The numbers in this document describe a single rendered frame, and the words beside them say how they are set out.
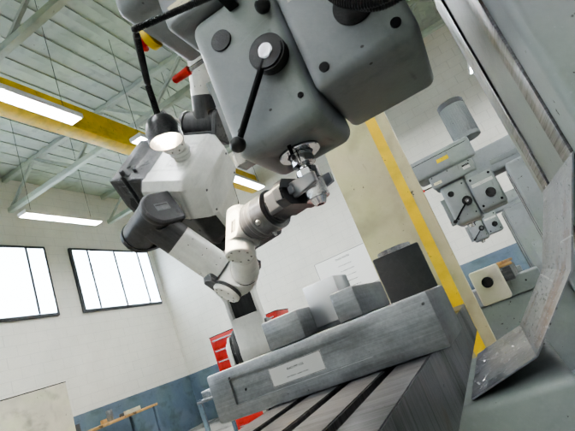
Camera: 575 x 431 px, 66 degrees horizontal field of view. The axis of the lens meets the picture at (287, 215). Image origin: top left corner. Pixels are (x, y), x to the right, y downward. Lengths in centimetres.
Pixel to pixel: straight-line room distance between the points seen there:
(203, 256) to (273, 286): 972
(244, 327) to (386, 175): 144
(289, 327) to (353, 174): 209
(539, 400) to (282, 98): 59
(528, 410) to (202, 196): 94
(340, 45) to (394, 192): 186
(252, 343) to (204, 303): 1049
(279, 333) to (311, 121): 37
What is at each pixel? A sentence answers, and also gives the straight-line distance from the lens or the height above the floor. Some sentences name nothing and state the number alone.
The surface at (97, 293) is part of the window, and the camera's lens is 1099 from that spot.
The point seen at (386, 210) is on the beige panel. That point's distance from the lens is 259.
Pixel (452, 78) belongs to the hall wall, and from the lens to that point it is 1060.
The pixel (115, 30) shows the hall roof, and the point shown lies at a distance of 777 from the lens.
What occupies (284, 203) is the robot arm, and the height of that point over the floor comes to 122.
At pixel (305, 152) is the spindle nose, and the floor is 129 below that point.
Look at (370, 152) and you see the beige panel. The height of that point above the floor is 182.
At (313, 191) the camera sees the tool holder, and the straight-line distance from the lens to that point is 84.
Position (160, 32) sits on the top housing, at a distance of 115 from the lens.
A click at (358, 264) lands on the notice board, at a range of 1015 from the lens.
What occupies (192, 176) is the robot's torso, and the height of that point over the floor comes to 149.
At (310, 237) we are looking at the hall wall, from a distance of 1053.
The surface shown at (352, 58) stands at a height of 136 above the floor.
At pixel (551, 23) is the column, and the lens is 63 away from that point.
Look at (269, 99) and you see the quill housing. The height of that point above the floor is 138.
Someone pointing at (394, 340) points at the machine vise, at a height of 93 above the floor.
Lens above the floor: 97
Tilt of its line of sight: 15 degrees up
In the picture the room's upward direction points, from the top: 22 degrees counter-clockwise
